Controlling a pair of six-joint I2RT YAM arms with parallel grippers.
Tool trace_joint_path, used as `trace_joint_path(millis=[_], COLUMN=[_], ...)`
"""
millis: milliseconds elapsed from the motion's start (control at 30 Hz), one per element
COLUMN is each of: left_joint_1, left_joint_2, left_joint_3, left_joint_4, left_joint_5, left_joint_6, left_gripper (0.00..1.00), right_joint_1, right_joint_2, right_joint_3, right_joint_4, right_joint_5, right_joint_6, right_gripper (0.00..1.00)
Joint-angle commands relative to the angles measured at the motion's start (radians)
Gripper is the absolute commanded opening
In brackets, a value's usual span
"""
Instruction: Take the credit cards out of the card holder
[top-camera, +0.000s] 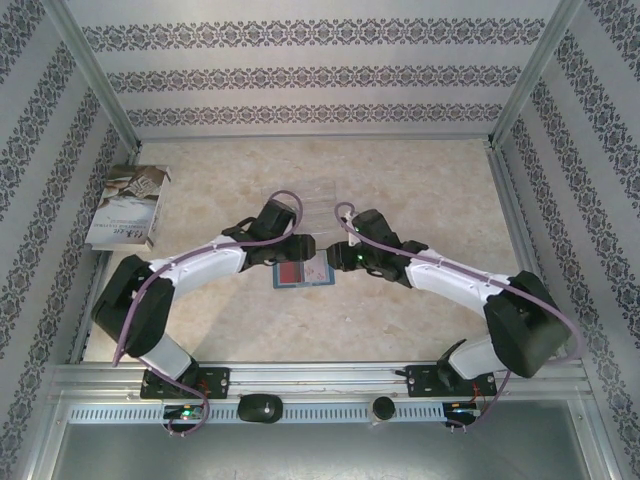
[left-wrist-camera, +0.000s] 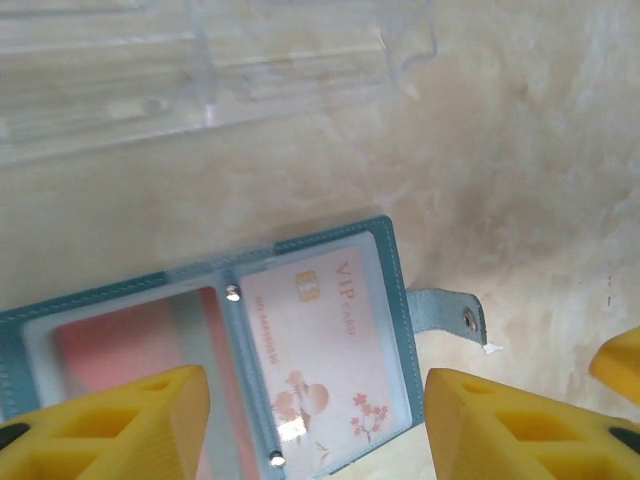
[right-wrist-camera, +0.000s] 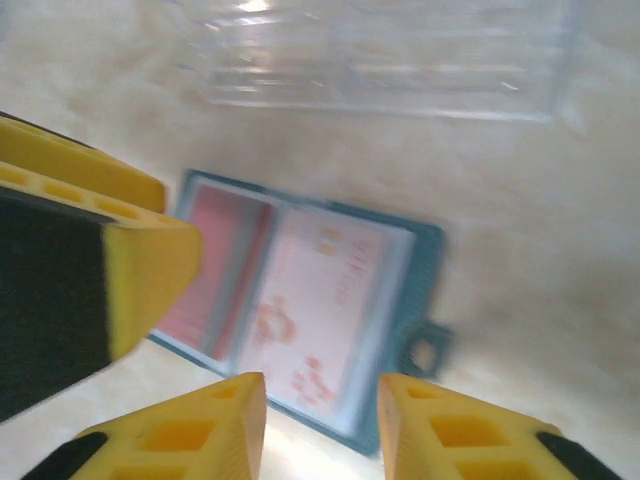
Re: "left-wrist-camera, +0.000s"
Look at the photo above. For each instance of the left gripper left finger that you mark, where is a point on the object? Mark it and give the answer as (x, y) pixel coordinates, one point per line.
(100, 440)

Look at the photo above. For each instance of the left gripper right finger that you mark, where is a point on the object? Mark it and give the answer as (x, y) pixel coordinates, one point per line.
(500, 440)

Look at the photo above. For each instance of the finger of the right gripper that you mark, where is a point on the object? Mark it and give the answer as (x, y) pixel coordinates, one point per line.
(622, 365)

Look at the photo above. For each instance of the red plastic card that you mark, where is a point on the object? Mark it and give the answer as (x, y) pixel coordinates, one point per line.
(100, 345)

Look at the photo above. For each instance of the blue leather card holder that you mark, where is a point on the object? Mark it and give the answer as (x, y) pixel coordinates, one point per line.
(440, 312)

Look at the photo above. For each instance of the white floral VIP card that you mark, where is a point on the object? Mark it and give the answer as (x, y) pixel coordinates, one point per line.
(320, 350)

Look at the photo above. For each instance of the clear acrylic tiered organizer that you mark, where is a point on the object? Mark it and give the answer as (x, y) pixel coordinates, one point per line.
(150, 75)

